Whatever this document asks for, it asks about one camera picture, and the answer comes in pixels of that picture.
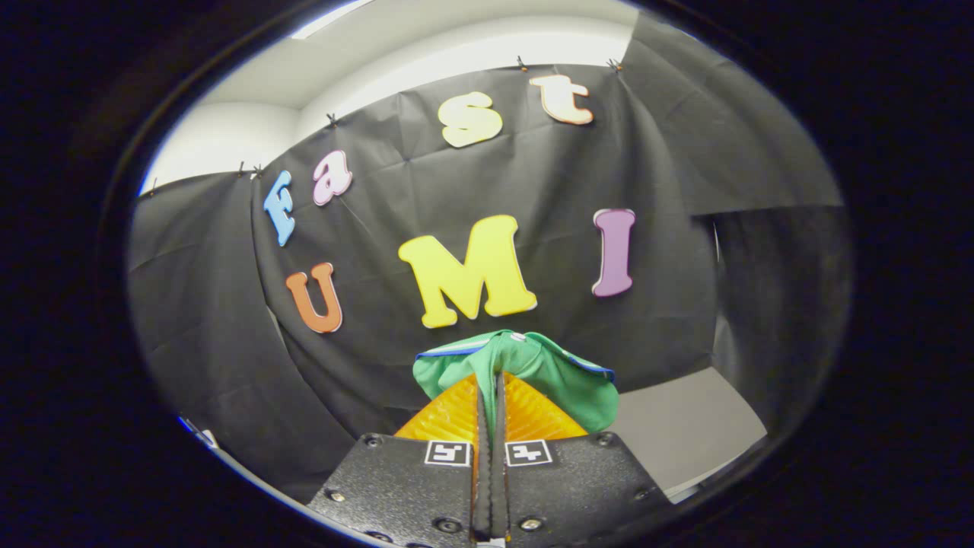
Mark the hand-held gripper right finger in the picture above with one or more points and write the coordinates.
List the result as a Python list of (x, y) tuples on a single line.
[(571, 483)]

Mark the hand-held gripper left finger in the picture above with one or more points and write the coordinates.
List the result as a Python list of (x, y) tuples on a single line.
[(415, 487)]

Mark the green shirt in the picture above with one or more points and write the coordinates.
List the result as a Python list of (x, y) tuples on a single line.
[(548, 373)]

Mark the silver cabinet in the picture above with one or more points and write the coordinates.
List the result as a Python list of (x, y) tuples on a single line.
[(685, 426)]

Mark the black backdrop cloth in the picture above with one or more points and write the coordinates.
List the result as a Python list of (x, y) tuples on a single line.
[(380, 190)]

